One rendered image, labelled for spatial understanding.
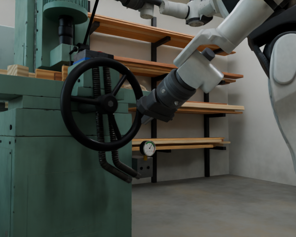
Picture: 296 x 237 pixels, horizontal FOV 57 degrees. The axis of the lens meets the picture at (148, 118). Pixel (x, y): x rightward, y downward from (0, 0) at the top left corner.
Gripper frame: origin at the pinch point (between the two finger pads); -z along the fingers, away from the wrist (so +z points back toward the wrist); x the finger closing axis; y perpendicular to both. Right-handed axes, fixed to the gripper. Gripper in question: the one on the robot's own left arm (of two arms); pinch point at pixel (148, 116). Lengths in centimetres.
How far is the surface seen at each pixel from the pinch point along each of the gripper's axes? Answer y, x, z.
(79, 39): 63, -16, -31
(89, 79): 14.2, -17.2, -7.4
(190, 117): 205, 216, -191
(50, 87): 14.1, -27.2, -16.8
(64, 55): 34.6, -24.2, -19.2
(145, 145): 5.2, 12.9, -21.5
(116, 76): 19.3, -7.9, -6.2
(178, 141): 138, 168, -174
